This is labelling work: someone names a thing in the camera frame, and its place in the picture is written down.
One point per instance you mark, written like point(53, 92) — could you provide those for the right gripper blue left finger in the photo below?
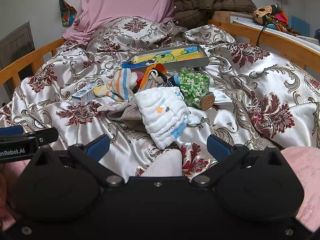
point(89, 156)

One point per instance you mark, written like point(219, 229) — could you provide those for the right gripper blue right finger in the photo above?
point(227, 157)

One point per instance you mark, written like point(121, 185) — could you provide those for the white sock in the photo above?
point(169, 164)

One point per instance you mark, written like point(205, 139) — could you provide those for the striped colourful towel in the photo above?
point(120, 87)

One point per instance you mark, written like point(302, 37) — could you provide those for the white quilted baby cloth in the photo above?
point(164, 113)

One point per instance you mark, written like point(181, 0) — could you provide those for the beige drawstring pouch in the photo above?
point(152, 79)

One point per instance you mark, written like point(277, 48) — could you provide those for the dark striped sock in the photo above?
point(172, 82)

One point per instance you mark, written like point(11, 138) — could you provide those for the small blue white carton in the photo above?
point(85, 95)

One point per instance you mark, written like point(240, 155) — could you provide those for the floral satin bedspread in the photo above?
point(260, 99)

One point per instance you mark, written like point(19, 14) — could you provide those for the jar of green paper stars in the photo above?
point(195, 89)

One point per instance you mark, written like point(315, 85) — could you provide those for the pink fleece sleeve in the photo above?
point(305, 162)

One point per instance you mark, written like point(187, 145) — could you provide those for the red lidded container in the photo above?
point(140, 76)

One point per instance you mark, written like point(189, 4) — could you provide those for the grey tray with painting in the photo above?
point(191, 56)

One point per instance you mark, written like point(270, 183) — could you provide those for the floral satin pillow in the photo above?
point(134, 34)

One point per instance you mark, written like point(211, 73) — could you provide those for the cardboard box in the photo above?
point(231, 17)

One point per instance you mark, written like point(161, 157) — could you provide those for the pink cloth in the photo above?
point(92, 14)

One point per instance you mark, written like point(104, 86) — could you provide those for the wooden bed frame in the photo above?
point(294, 51)

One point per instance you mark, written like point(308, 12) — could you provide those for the colourful wall picture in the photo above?
point(67, 12)

